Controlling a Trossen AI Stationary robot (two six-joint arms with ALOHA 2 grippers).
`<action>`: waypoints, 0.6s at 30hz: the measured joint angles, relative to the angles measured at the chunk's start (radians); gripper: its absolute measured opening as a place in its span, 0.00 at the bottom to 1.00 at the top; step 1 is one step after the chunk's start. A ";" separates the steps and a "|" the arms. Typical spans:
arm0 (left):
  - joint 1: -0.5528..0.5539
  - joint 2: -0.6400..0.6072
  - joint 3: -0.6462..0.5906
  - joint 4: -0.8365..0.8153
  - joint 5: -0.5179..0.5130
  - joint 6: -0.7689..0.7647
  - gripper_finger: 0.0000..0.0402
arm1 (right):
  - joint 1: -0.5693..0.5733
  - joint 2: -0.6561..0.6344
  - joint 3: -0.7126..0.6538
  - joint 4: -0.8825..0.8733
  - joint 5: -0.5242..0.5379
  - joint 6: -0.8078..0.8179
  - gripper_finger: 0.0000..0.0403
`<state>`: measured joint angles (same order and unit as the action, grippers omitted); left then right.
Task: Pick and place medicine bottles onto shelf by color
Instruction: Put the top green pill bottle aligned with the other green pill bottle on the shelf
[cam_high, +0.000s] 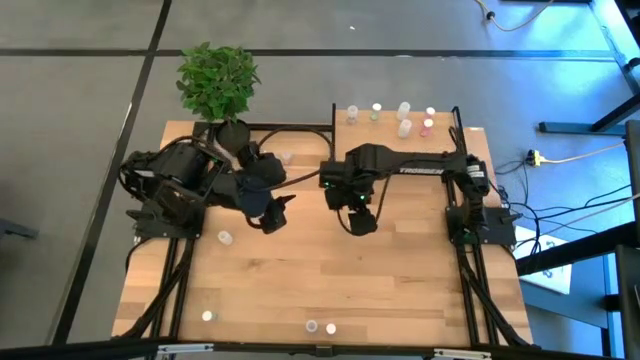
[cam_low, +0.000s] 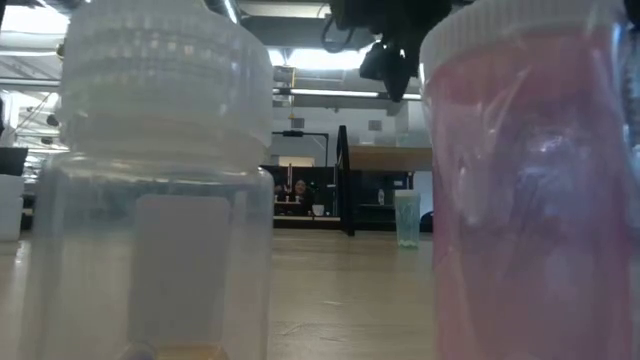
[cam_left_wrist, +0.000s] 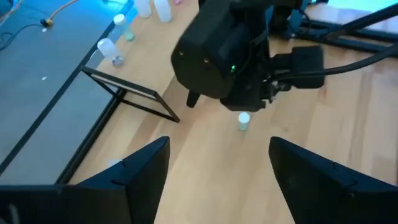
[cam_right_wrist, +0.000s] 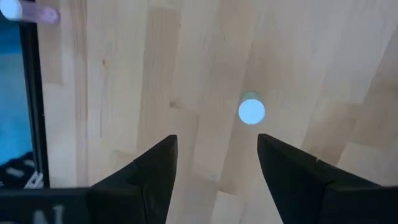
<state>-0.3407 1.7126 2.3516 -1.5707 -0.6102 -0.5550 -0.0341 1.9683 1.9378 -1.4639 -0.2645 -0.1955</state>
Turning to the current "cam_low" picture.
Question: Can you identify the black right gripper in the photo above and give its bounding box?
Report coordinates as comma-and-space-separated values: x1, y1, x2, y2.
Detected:
327, 0, 454, 104

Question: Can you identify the green vial white cap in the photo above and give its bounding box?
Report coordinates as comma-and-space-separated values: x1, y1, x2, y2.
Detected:
393, 189, 422, 250

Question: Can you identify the pink vial white cap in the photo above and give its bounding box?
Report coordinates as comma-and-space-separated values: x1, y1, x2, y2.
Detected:
419, 0, 640, 360

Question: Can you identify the ceiling light tube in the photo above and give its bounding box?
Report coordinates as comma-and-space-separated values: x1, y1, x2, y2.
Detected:
273, 88, 422, 100

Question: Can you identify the black background cabinet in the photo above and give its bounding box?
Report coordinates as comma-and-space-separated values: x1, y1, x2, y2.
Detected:
349, 169, 417, 224

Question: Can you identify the person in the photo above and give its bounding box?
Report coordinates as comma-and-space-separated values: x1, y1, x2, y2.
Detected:
292, 178, 316, 206

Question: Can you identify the clear bottle translucent cap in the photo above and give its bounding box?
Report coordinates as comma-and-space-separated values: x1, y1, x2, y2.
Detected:
17, 0, 275, 360

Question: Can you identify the white metal rack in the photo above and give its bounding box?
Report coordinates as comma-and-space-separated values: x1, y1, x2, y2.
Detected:
9, 92, 69, 152

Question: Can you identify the white opaque bottle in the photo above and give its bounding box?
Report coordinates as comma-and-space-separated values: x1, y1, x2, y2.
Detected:
0, 174, 25, 242

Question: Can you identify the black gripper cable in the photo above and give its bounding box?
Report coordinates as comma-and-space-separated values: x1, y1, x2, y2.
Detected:
319, 13, 359, 54

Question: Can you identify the wooden shelf black frame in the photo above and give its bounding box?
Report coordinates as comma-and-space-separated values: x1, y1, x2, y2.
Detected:
335, 124, 434, 237

